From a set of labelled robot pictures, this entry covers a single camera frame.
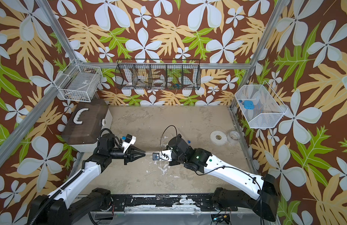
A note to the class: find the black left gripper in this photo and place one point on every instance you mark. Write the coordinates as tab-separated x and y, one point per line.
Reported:
130	154

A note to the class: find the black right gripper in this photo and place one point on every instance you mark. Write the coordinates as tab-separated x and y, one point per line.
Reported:
173	162

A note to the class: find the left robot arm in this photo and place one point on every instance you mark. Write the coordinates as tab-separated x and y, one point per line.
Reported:
60	208

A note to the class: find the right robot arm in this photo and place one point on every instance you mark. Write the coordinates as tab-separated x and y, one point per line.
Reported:
259	193

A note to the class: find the white foam tape roll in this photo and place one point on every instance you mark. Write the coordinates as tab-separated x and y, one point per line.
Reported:
218	138

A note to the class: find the clear packing tape roll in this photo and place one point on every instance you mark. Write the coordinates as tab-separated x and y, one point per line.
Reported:
233	137

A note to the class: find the brown lid storage box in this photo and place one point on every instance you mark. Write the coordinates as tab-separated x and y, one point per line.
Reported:
84	126

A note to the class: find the blue object in basket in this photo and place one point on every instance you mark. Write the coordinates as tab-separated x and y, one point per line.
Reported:
248	105

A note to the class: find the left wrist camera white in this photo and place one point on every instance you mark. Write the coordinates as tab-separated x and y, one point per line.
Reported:
127	141

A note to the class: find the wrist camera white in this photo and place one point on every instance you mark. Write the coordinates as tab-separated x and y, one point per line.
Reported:
162	155
127	141

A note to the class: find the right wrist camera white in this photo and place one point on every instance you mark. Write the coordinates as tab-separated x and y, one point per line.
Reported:
162	155

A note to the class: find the black wire basket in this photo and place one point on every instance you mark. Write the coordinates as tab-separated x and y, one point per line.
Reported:
158	74

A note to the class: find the white wire basket left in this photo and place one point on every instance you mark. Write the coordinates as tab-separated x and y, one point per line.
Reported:
78	81

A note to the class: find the white wire basket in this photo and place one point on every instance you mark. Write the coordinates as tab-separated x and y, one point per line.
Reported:
269	108
78	81

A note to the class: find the white wire basket right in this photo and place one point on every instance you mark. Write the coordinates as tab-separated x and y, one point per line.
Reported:
269	108

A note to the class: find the aluminium frame rail left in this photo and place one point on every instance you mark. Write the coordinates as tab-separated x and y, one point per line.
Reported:
18	134

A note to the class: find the aluminium frame post left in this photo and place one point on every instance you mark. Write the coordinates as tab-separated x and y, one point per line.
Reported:
57	29

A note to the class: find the aluminium frame post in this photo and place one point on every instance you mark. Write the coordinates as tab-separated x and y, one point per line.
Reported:
268	31
57	29

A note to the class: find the aluminium frame post right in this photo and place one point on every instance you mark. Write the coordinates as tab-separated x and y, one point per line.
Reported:
268	31

